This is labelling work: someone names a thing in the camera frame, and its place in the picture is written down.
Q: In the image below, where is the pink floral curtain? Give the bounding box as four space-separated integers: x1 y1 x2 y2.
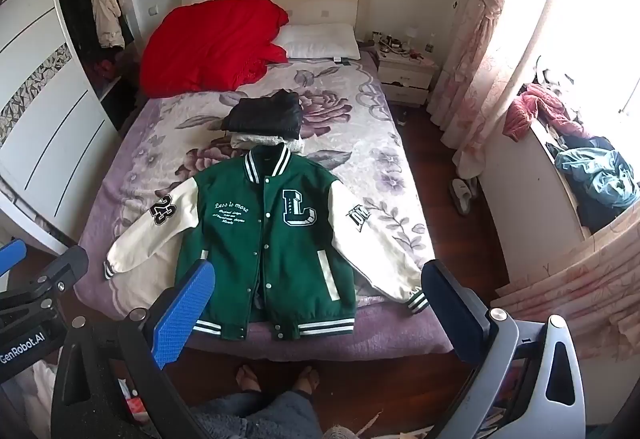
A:
495 204 640 325
427 0 576 180

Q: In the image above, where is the red printed box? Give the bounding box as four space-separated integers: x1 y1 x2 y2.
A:
122 394 148 420

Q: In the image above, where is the person's left foot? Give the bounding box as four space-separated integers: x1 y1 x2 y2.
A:
235 364 263 395

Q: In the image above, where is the white folded fleece garment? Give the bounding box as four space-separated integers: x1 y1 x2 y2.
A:
230 131 306 154

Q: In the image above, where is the black folded garment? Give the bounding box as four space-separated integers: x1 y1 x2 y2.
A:
222 89 304 140

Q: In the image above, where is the translucent plastic bag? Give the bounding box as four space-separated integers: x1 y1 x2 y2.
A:
15 361 58 439

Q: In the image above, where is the person's right foot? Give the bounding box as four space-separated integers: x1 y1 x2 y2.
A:
292 365 321 395

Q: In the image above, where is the white pillow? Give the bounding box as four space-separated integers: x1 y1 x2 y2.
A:
274 23 362 61

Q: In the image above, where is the beige hanging coat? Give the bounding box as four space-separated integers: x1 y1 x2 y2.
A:
82 0 126 50

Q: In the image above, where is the teal crumpled cloth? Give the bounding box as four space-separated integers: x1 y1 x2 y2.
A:
555 136 640 210

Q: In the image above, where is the white nightstand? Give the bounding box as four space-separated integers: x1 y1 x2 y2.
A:
376 46 441 108

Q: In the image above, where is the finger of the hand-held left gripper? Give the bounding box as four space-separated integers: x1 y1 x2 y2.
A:
0 239 27 277
0 245 90 321

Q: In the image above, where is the pink crumpled cloth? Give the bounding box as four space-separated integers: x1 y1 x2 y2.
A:
502 84 583 142

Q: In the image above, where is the dark red cloth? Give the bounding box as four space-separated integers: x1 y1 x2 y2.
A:
92 59 123 82

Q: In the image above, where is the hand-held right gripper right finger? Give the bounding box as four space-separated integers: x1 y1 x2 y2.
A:
421 259 587 439

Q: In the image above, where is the white sliding wardrobe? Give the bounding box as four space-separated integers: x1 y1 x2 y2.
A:
0 0 146 255

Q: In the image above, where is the cluster of small toiletries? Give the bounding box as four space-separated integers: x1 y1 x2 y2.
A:
370 26 438 62

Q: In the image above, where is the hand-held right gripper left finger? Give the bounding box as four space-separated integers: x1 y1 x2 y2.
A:
50 260 217 439

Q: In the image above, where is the green varsity jacket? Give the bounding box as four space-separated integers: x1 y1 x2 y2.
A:
104 142 431 341

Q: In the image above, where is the person's foot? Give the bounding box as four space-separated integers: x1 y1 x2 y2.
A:
292 365 321 395
235 364 263 395

